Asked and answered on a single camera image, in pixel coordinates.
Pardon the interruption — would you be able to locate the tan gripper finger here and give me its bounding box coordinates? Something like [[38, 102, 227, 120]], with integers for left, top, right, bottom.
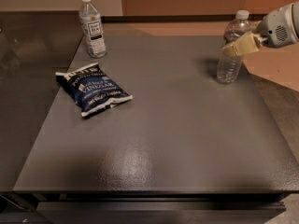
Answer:
[[250, 21, 261, 32], [222, 32, 267, 57]]

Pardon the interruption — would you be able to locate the clear water bottle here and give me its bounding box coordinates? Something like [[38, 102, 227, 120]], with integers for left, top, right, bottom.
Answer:
[[217, 10, 250, 84]]

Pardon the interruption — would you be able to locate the blue chip bag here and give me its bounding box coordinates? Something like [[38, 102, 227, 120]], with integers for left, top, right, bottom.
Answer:
[[55, 63, 133, 118]]

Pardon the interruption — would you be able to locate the blue label plastic bottle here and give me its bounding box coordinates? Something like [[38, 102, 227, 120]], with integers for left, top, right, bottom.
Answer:
[[78, 0, 107, 58]]

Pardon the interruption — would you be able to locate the dark drawer front below table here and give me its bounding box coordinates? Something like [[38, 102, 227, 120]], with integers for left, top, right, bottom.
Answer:
[[37, 201, 286, 224]]

